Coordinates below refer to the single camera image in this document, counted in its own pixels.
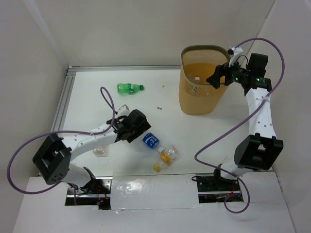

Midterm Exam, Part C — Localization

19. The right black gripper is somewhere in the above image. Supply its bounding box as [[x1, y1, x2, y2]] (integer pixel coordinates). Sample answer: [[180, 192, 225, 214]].
[[207, 55, 250, 89]]

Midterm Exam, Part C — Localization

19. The clear bottle blue label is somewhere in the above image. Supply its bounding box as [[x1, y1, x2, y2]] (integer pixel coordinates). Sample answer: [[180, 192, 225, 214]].
[[142, 133, 164, 153]]

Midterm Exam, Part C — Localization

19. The clear bottle red label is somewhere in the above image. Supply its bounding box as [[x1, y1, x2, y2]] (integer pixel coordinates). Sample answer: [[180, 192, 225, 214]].
[[93, 146, 108, 157]]

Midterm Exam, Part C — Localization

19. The clear bottle yellow cap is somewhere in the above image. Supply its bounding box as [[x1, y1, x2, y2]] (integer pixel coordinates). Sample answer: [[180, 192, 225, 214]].
[[153, 145, 179, 172]]

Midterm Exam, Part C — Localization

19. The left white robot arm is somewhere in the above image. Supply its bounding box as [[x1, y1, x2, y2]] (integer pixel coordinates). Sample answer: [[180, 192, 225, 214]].
[[33, 109, 151, 194]]

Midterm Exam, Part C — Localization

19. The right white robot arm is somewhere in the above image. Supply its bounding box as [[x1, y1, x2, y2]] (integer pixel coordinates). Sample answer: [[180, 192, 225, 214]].
[[207, 52, 284, 190]]

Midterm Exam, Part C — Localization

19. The orange mesh waste bin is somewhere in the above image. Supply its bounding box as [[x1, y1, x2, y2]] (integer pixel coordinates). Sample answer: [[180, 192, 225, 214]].
[[178, 45, 230, 115]]

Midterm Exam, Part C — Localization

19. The green plastic bottle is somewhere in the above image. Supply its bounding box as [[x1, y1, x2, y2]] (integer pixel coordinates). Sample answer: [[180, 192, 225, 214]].
[[117, 83, 144, 95]]

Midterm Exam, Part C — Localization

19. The white tape sheet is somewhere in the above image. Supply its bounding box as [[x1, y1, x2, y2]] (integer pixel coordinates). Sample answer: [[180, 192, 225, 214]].
[[110, 174, 201, 211]]

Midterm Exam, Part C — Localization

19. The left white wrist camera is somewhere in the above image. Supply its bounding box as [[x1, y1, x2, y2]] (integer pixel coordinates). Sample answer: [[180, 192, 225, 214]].
[[117, 104, 130, 117]]

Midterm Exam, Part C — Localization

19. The aluminium frame rail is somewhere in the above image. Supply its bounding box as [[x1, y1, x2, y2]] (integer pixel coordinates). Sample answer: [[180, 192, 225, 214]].
[[52, 66, 182, 177]]

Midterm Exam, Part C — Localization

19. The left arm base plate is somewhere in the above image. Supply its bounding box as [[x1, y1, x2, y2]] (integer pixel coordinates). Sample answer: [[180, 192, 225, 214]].
[[65, 176, 113, 210]]

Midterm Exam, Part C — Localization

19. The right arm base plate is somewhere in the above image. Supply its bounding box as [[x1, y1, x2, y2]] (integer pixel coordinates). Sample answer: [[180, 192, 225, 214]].
[[191, 175, 243, 204]]

